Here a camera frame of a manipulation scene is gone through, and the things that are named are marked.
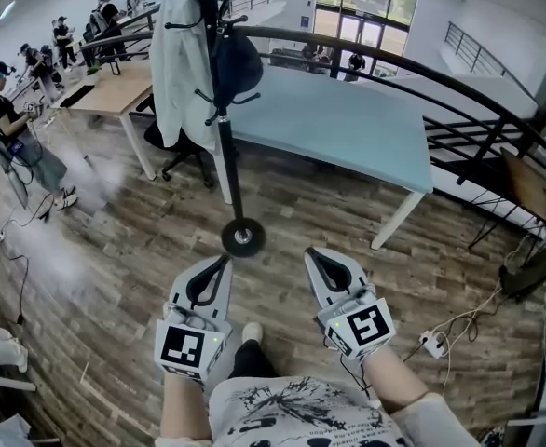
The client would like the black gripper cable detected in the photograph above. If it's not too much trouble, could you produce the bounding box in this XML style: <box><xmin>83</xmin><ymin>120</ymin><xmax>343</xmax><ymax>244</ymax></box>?
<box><xmin>337</xmin><ymin>355</ymin><xmax>373</xmax><ymax>399</ymax></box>

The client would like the black office chair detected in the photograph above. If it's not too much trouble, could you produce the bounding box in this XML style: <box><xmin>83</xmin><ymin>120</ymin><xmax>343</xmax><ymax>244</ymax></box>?
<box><xmin>135</xmin><ymin>94</ymin><xmax>216</xmax><ymax>190</ymax></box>

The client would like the white power strip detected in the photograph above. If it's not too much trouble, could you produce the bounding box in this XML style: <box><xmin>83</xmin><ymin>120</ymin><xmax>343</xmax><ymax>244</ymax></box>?
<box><xmin>417</xmin><ymin>330</ymin><xmax>447</xmax><ymax>360</ymax></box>

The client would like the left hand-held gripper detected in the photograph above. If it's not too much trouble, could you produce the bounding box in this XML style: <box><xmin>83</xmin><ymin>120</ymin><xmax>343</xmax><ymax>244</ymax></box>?
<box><xmin>154</xmin><ymin>254</ymin><xmax>235</xmax><ymax>386</ymax></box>

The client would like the black bag item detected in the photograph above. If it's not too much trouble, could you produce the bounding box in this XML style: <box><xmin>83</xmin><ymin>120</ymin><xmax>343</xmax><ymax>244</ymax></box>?
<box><xmin>211</xmin><ymin>26</ymin><xmax>265</xmax><ymax>109</ymax></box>

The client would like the person's black trouser leg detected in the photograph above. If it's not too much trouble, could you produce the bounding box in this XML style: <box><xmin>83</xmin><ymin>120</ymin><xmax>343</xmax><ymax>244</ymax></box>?
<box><xmin>227</xmin><ymin>339</ymin><xmax>280</xmax><ymax>382</ymax></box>

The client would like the brown wooden board stand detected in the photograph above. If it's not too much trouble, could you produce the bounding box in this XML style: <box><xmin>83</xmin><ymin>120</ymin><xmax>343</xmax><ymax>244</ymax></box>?
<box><xmin>467</xmin><ymin>145</ymin><xmax>546</xmax><ymax>251</ymax></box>

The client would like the black floor cable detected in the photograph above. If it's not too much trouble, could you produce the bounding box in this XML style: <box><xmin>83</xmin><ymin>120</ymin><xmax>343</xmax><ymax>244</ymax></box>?
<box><xmin>0</xmin><ymin>192</ymin><xmax>56</xmax><ymax>326</ymax></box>

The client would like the white printed t-shirt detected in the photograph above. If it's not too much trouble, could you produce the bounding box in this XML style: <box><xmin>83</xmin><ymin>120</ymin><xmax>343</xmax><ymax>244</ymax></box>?
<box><xmin>154</xmin><ymin>373</ymin><xmax>483</xmax><ymax>447</ymax></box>

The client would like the light blue table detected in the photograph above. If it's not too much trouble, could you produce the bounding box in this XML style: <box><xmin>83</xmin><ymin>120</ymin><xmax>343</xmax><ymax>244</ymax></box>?
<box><xmin>212</xmin><ymin>68</ymin><xmax>436</xmax><ymax>251</ymax></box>

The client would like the large glass entrance window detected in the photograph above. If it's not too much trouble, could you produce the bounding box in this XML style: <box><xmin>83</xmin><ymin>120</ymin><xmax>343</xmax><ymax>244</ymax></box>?
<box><xmin>313</xmin><ymin>0</ymin><xmax>421</xmax><ymax>77</ymax></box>

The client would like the white cable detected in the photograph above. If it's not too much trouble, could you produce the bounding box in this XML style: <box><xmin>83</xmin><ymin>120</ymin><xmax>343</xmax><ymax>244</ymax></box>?
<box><xmin>433</xmin><ymin>235</ymin><xmax>535</xmax><ymax>398</ymax></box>

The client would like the person's left forearm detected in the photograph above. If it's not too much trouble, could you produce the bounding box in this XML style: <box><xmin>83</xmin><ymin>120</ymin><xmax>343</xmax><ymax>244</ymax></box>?
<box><xmin>159</xmin><ymin>371</ymin><xmax>212</xmax><ymax>442</ymax></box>

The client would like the black mat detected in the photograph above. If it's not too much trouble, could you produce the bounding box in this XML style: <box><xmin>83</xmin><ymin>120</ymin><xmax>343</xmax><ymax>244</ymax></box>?
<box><xmin>59</xmin><ymin>83</ymin><xmax>97</xmax><ymax>109</ymax></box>

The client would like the person's white shoe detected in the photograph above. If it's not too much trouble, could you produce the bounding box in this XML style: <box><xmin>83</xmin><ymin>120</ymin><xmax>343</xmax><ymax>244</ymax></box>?
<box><xmin>241</xmin><ymin>321</ymin><xmax>265</xmax><ymax>345</ymax></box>

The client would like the person's right forearm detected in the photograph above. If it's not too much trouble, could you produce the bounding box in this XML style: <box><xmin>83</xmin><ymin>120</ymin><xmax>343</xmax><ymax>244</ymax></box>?
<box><xmin>360</xmin><ymin>347</ymin><xmax>430</xmax><ymax>414</ymax></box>

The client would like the black handrail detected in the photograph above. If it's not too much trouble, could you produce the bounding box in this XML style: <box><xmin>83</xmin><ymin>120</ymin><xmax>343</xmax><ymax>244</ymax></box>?
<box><xmin>77</xmin><ymin>3</ymin><xmax>162</xmax><ymax>61</ymax></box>

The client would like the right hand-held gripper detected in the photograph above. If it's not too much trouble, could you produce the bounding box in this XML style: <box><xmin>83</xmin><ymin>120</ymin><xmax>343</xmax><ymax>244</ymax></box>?
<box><xmin>304</xmin><ymin>248</ymin><xmax>398</xmax><ymax>362</ymax></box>

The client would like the black curved metal railing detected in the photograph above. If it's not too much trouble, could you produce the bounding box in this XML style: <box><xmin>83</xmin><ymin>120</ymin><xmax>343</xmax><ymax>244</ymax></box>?
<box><xmin>233</xmin><ymin>24</ymin><xmax>546</xmax><ymax>190</ymax></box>

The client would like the wooden desk with white legs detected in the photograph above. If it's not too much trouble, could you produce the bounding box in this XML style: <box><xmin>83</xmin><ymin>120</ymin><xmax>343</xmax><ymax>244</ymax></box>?
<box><xmin>50</xmin><ymin>57</ymin><xmax>158</xmax><ymax>182</ymax></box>

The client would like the white paper bag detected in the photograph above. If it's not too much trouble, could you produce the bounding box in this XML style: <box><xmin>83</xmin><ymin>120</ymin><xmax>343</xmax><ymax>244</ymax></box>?
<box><xmin>0</xmin><ymin>413</ymin><xmax>37</xmax><ymax>447</ymax></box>

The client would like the white coat item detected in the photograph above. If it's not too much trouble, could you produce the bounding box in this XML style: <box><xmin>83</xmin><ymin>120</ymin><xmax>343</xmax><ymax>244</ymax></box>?
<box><xmin>149</xmin><ymin>0</ymin><xmax>219</xmax><ymax>151</ymax></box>

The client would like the black coat stand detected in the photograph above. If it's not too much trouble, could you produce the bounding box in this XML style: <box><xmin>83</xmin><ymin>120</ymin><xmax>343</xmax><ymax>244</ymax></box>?
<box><xmin>164</xmin><ymin>0</ymin><xmax>283</xmax><ymax>259</ymax></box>

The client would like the black stair railing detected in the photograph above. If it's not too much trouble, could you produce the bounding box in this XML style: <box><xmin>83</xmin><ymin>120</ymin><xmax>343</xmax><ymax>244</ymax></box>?
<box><xmin>444</xmin><ymin>20</ymin><xmax>540</xmax><ymax>102</ymax></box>

